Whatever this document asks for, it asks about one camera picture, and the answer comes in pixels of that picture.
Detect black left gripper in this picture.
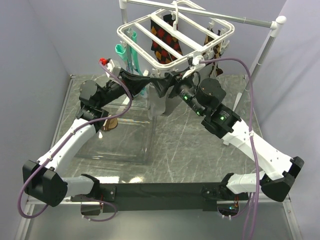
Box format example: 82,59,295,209
97,67,151,108

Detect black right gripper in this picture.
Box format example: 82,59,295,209
150,66,206,117

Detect white clip sock hanger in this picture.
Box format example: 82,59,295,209
116,0,235,72

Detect brown argyle sock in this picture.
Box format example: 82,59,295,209
101,118,118,132
203,22,225,78

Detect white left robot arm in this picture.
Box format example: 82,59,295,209
20,69,154,207

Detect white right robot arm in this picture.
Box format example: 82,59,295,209
153,73,304,202

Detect teal patterned sock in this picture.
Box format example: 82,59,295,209
115,44,132,72
128,28,148,99

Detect red yellow argyle sock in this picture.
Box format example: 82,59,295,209
149,19,184,65

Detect brown argyle hanging sock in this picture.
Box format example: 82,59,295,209
203,22,225,78

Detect clear plastic bin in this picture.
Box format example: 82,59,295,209
76,106,157,164

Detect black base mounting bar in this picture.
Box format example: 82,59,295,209
69,181,238,214

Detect silver white drying rack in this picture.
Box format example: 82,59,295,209
117,0,286,149

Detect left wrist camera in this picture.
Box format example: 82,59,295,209
99,58,122,76

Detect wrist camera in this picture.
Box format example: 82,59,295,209
182,54,206,79
99,58,122,76

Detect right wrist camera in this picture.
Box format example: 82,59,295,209
182,54,206,79

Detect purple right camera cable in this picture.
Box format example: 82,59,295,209
199,57,260,240

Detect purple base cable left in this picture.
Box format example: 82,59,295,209
74,193,118,222

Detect aluminium frame rail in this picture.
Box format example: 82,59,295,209
14,74,102,240

